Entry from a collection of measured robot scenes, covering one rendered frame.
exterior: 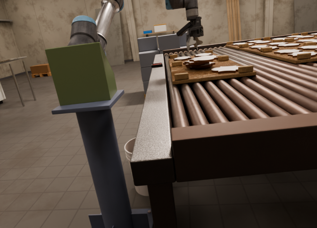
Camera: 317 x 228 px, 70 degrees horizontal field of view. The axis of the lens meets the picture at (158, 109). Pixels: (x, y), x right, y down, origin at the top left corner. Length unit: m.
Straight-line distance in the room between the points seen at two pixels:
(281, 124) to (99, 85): 0.80
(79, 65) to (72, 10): 10.61
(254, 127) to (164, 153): 0.18
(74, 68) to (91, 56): 0.10
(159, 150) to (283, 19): 11.08
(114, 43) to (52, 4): 3.39
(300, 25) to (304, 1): 0.90
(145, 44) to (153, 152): 3.82
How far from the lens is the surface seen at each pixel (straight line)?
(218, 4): 10.75
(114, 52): 10.23
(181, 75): 0.97
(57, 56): 1.11
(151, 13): 10.69
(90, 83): 1.08
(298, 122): 0.50
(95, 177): 1.28
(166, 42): 3.89
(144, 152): 0.47
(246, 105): 0.68
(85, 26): 1.19
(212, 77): 0.99
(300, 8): 11.24
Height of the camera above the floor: 1.14
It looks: 19 degrees down
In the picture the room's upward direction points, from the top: 7 degrees counter-clockwise
